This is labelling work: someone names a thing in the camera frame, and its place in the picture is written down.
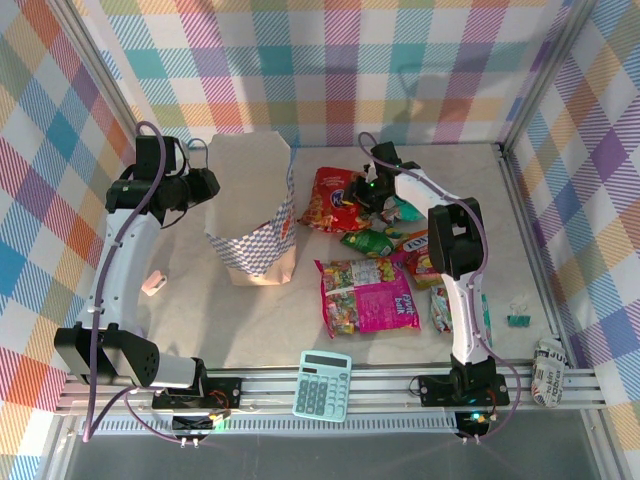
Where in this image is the slotted grey cable duct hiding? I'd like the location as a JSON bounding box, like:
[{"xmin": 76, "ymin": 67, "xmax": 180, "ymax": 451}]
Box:
[{"xmin": 74, "ymin": 417, "xmax": 464, "ymax": 436}]

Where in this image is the black controller board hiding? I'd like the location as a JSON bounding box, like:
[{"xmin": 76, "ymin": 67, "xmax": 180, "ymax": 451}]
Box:
[
  {"xmin": 171, "ymin": 413, "xmax": 225, "ymax": 434},
  {"xmin": 455, "ymin": 409, "xmax": 492, "ymax": 435}
]

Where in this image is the red candy snack bag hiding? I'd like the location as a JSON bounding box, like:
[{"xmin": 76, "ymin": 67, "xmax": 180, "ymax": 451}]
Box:
[{"xmin": 298, "ymin": 166, "xmax": 374, "ymax": 234}]

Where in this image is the green snack bag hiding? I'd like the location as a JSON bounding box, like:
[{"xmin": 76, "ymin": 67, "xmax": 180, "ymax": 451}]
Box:
[{"xmin": 340, "ymin": 228, "xmax": 401, "ymax": 259}]

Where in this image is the aluminium mounting rail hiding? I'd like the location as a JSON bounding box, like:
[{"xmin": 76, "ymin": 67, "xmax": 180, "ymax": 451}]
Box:
[{"xmin": 54, "ymin": 364, "xmax": 609, "ymax": 415}]

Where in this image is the light blue calculator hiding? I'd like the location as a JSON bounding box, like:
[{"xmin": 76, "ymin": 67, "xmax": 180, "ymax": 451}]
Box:
[{"xmin": 291, "ymin": 350, "xmax": 354, "ymax": 424}]

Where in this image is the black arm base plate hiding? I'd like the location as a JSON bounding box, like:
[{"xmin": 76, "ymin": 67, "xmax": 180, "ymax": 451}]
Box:
[
  {"xmin": 416, "ymin": 373, "xmax": 512, "ymax": 407},
  {"xmin": 151, "ymin": 375, "xmax": 245, "ymax": 411}
]

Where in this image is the orange fruit candy bag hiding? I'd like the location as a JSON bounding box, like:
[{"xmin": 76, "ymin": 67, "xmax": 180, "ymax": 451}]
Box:
[{"xmin": 399, "ymin": 229, "xmax": 446, "ymax": 292}]

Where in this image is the strawberry print snack bag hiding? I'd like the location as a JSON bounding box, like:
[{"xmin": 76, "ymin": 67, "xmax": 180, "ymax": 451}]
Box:
[{"xmin": 429, "ymin": 284, "xmax": 495, "ymax": 350}]

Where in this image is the green binder clip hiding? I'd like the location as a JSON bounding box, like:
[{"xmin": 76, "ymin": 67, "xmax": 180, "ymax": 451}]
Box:
[{"xmin": 507, "ymin": 299, "xmax": 532, "ymax": 329}]

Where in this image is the aluminium side rail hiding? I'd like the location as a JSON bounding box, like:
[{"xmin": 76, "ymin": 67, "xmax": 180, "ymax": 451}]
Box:
[{"xmin": 497, "ymin": 142, "xmax": 581, "ymax": 371}]

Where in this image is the checkered brown paper bag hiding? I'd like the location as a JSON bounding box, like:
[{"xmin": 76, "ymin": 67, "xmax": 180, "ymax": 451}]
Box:
[{"xmin": 187, "ymin": 131, "xmax": 299, "ymax": 289}]

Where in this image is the small teal snack bag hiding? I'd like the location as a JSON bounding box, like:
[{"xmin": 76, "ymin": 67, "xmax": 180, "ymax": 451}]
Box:
[{"xmin": 380, "ymin": 194, "xmax": 426, "ymax": 236}]

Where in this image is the aluminium frame post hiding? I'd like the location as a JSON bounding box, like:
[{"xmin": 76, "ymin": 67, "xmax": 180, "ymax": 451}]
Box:
[
  {"xmin": 44, "ymin": 0, "xmax": 155, "ymax": 161},
  {"xmin": 498, "ymin": 0, "xmax": 600, "ymax": 151}
]

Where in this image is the large pink candy bag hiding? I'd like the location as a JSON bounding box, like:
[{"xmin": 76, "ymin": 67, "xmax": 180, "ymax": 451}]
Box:
[{"xmin": 313, "ymin": 252, "xmax": 423, "ymax": 340}]

